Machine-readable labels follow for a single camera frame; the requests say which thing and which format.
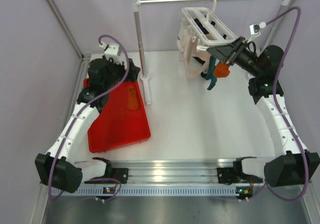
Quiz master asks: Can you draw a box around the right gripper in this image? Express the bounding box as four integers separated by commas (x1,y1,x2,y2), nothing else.
207,37,262,77

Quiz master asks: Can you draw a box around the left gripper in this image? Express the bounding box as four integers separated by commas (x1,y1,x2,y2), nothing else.
103,54,140,90

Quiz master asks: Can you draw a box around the orange sock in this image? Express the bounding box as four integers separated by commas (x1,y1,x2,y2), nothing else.
213,62,230,78
127,85,140,111

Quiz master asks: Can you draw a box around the green christmas sock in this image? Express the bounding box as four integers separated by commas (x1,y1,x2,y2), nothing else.
200,56,217,81

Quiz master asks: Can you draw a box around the pink sock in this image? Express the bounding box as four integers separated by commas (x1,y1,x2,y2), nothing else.
176,24,210,79

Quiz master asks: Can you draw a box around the white clip sock hanger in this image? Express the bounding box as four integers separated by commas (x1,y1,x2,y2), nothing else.
180,0,237,47

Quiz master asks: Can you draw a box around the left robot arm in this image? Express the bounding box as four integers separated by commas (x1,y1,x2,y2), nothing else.
35,57,140,193

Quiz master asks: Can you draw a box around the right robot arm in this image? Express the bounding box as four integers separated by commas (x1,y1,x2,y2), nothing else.
207,37,320,187

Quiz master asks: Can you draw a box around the red plastic tray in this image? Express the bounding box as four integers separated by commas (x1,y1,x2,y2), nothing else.
87,81,151,153

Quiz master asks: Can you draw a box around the metal clothes rack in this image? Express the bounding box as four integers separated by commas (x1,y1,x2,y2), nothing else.
139,0,279,109

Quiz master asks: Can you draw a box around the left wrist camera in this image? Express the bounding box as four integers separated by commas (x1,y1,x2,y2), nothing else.
99,42,124,65

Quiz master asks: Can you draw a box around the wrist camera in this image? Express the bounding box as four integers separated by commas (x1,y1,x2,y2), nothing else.
248,22,267,42
99,42,124,65

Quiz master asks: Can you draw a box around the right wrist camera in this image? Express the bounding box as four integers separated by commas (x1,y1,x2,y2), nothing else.
248,22,267,42

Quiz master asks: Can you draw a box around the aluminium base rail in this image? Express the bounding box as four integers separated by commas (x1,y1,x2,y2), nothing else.
39,157,313,186

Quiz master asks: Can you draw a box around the perforated cable duct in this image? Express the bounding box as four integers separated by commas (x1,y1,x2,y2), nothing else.
63,185,252,197

